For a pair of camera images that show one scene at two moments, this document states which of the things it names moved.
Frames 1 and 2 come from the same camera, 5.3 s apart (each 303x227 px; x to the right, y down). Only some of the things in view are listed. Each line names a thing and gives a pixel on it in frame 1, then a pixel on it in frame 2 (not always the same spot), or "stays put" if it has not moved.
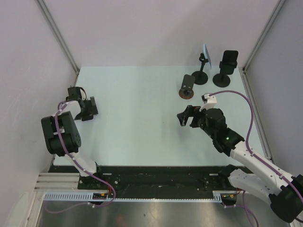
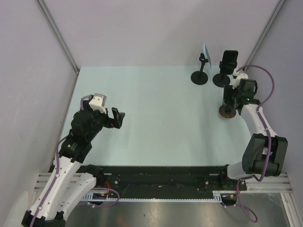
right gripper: [190, 111] -> [228, 91]
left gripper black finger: [86, 118] -> [120, 121]
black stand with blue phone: [201, 77] stays put
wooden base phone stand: [186, 91] -> [227, 111]
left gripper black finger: [94, 109] -> [115, 113]
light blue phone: [206, 54] stays put
